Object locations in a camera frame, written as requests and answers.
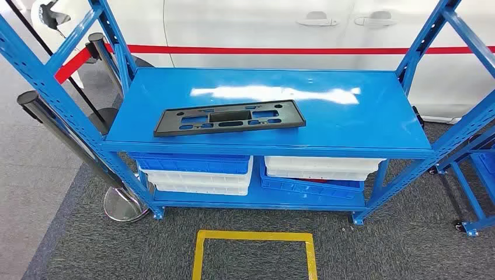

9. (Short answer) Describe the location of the black plastic panel part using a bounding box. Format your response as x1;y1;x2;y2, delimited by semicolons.
153;99;306;138

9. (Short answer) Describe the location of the large blue metal shelf rack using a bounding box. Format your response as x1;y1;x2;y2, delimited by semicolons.
0;0;495;227

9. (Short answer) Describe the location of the blue plastic crate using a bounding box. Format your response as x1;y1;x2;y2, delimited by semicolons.
469;152;495;186
129;152;252;176
260;158;365;201

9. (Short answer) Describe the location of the white plastic crate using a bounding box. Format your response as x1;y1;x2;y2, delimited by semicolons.
137;156;255;197
264;155;386;182

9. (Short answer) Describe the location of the red barrier belt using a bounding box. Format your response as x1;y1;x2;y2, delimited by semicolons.
54;47;93;85
103;43;495;55

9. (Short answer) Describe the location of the yellow floor tape square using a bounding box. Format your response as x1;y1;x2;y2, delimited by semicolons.
191;230;319;280

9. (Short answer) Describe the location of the white car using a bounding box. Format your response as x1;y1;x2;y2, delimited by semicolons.
30;0;495;125

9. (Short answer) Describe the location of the blue rack on casters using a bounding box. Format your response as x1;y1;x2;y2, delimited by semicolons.
429;127;495;237

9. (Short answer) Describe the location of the stanchion post with chrome base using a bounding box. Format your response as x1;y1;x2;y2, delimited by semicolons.
16;90;151;224

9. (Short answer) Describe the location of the stanchion post with belt head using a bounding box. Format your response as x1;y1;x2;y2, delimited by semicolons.
85;31;127;96

